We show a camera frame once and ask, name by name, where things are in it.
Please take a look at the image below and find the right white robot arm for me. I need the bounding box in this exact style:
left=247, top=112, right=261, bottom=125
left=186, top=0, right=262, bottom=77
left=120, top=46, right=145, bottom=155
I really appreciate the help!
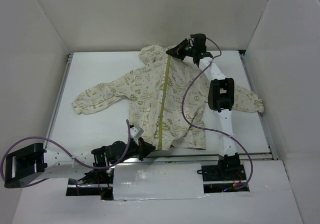
left=166, top=34, right=241, bottom=179

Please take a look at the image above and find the aluminium front rail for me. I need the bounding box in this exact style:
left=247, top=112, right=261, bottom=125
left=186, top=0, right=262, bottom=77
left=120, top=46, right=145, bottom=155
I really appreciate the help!
left=121, top=155, right=219, bottom=165

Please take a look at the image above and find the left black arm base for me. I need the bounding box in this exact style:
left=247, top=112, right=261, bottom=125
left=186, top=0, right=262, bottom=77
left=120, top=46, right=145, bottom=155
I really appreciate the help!
left=79, top=170, right=114, bottom=184

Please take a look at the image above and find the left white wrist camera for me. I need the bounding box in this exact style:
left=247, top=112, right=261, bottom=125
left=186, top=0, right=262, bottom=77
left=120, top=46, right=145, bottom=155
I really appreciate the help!
left=130, top=126, right=144, bottom=139

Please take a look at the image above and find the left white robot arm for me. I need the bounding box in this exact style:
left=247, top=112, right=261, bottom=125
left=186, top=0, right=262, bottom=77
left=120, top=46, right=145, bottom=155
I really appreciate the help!
left=0, top=137, right=155, bottom=188

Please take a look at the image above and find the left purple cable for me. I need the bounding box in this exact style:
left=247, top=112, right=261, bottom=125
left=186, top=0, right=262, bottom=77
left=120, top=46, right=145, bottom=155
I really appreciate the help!
left=0, top=119, right=133, bottom=184

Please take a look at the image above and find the left aluminium frame rail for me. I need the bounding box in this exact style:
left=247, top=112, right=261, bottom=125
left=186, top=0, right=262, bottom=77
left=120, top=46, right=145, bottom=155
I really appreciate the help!
left=45, top=53, right=74, bottom=138

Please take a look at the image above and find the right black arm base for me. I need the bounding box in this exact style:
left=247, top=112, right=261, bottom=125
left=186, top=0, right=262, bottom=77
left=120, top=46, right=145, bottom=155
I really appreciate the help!
left=197, top=164, right=247, bottom=182

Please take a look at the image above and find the cream jacket with green print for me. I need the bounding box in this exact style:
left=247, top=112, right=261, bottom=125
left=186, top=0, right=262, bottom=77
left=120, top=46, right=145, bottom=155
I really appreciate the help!
left=71, top=44, right=265, bottom=151

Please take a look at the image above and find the silver foil covered panel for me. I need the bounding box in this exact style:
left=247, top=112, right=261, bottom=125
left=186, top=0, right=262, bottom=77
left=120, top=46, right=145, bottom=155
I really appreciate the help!
left=112, top=163, right=205, bottom=200

